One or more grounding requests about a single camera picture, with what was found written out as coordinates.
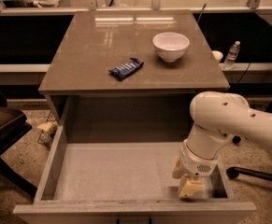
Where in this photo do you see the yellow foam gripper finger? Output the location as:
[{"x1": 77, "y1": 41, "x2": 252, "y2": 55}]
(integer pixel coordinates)
[{"x1": 172, "y1": 158, "x2": 204, "y2": 200}]

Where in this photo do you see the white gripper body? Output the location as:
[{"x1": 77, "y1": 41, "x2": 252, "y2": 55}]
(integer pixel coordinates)
[{"x1": 174, "y1": 139, "x2": 217, "y2": 179}]

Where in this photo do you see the grey top drawer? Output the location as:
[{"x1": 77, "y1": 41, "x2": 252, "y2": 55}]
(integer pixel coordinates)
[{"x1": 12, "y1": 96, "x2": 257, "y2": 224}]

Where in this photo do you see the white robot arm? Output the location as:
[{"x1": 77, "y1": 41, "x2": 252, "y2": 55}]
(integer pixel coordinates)
[{"x1": 172, "y1": 91, "x2": 272, "y2": 200}]

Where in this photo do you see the grey drawer cabinet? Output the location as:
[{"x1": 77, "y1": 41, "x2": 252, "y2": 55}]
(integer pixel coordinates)
[{"x1": 39, "y1": 10, "x2": 229, "y2": 143}]

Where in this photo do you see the black office chair base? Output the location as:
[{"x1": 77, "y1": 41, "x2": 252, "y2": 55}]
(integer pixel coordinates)
[{"x1": 226, "y1": 166, "x2": 272, "y2": 181}]

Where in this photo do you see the white paper cup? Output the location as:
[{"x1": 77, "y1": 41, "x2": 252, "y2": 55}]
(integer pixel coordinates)
[{"x1": 212, "y1": 50, "x2": 223, "y2": 63}]

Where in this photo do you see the blue snack bar wrapper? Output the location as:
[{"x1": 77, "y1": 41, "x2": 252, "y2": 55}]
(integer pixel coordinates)
[{"x1": 109, "y1": 58, "x2": 144, "y2": 81}]

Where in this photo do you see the clear water bottle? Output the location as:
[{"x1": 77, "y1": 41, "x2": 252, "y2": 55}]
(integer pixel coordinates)
[{"x1": 223, "y1": 41, "x2": 240, "y2": 70}]

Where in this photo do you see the white bowl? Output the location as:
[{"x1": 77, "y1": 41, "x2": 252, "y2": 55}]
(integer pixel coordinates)
[{"x1": 152, "y1": 32, "x2": 190, "y2": 63}]

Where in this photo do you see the dark brown chair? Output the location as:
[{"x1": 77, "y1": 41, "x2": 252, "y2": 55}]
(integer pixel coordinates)
[{"x1": 0, "y1": 92, "x2": 37, "y2": 197}]

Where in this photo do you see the wire basket with items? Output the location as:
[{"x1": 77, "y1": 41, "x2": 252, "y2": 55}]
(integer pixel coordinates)
[{"x1": 37, "y1": 112, "x2": 58, "y2": 149}]

